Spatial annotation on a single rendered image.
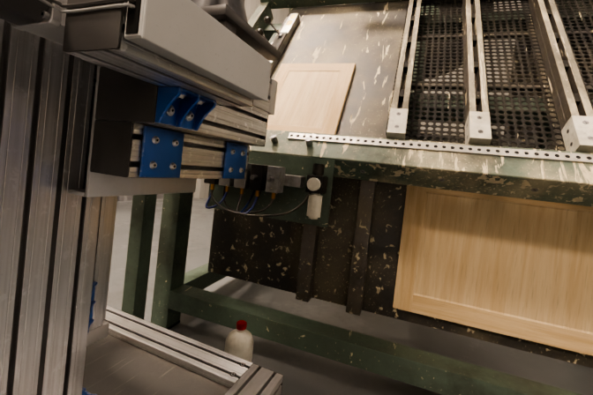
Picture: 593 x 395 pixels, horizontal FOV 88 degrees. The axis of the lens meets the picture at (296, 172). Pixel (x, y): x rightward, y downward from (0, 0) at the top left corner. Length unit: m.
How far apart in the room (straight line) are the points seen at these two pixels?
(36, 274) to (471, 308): 1.31
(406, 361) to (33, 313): 1.02
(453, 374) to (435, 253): 0.40
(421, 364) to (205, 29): 1.14
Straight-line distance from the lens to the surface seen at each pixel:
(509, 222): 1.38
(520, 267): 1.41
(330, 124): 1.25
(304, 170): 1.12
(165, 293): 1.55
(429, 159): 1.09
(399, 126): 1.15
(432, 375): 1.27
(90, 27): 0.43
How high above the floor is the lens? 0.77
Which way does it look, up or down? 1 degrees down
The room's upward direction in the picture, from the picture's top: 6 degrees clockwise
